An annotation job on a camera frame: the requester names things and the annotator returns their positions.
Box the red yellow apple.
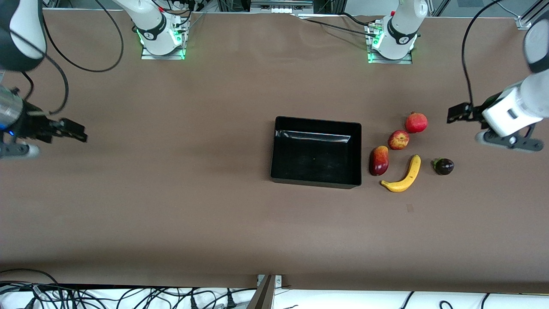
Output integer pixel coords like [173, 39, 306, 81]
[388, 130, 410, 151]

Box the yellow banana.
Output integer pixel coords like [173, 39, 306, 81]
[380, 154, 422, 193]

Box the black plastic box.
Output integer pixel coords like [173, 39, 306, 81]
[270, 116, 362, 190]

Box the red pomegranate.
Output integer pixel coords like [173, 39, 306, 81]
[405, 112, 428, 134]

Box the small dark purple eggplant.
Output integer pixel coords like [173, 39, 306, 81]
[432, 158, 455, 176]

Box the red yellow mango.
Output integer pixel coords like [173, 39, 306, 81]
[369, 145, 390, 176]

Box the white power strip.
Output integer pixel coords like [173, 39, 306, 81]
[251, 0, 314, 13]

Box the aluminium table leg profile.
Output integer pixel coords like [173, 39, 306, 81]
[247, 275, 277, 309]

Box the black cable with metal plug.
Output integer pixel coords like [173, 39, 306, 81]
[16, 33, 69, 115]

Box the short black arm cable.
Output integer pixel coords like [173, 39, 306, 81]
[22, 70, 34, 103]

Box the long looping black arm cable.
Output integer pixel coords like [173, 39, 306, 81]
[42, 0, 125, 73]

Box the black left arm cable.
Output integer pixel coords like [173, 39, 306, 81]
[462, 0, 507, 108]

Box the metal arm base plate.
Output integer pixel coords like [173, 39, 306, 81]
[141, 17, 186, 60]
[367, 21, 413, 64]

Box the aluminium corner frame profile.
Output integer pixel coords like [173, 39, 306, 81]
[517, 0, 549, 30]

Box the black cable on table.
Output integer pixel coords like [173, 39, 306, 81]
[300, 12, 374, 36]

